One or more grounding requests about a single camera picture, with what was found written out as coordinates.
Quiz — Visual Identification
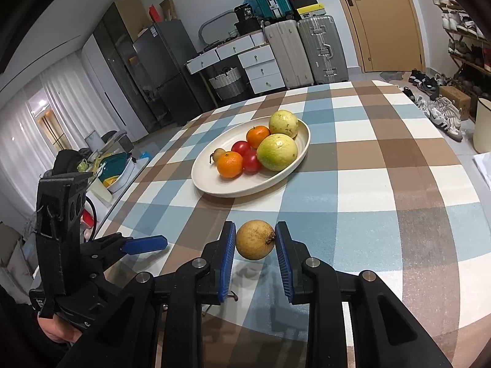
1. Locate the brown round pear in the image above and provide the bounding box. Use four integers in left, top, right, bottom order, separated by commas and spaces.
235, 220, 276, 261

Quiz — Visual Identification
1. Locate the red tomato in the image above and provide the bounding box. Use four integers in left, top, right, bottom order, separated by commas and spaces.
231, 140, 251, 156
242, 150, 262, 174

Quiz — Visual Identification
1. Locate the orange mandarin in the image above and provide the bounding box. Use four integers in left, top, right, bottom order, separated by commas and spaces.
215, 151, 243, 178
246, 125, 270, 150

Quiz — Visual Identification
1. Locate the yellow green guava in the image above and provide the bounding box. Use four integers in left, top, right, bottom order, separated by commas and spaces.
268, 110, 299, 139

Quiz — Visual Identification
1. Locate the person's left hand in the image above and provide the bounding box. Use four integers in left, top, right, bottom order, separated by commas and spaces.
37, 315, 82, 343

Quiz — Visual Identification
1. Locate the white oval plate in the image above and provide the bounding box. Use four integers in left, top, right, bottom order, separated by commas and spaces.
191, 117, 311, 198

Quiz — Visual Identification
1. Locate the orange mandarin on plate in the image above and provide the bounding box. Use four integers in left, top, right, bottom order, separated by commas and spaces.
215, 151, 243, 178

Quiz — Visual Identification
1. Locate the green yellow citrus fruit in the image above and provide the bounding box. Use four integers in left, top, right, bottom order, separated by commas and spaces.
256, 134, 298, 172

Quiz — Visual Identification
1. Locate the checkered tablecloth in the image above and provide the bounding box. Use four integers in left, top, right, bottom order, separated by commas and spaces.
101, 81, 490, 367

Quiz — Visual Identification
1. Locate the wicker basket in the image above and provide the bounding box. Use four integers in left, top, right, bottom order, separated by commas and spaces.
209, 67, 246, 101

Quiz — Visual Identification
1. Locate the white curtain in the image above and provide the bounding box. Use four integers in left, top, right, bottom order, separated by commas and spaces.
1, 52, 112, 217

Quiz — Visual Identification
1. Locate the white drawer cabinet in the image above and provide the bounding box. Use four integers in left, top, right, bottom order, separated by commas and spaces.
186, 30, 285, 94

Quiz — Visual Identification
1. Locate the beige suitcase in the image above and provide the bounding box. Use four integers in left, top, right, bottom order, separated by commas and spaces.
264, 20, 315, 89

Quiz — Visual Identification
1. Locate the dark grey refrigerator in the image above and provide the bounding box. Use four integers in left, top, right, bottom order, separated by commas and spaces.
133, 20, 215, 125

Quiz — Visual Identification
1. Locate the silver suitcase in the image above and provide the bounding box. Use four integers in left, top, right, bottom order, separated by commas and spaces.
297, 15, 349, 84

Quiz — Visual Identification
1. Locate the wooden door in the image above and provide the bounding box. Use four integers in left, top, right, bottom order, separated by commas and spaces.
340, 0, 424, 72

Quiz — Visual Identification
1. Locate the wooden shoe rack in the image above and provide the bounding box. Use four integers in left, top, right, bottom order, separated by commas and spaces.
432, 0, 490, 100

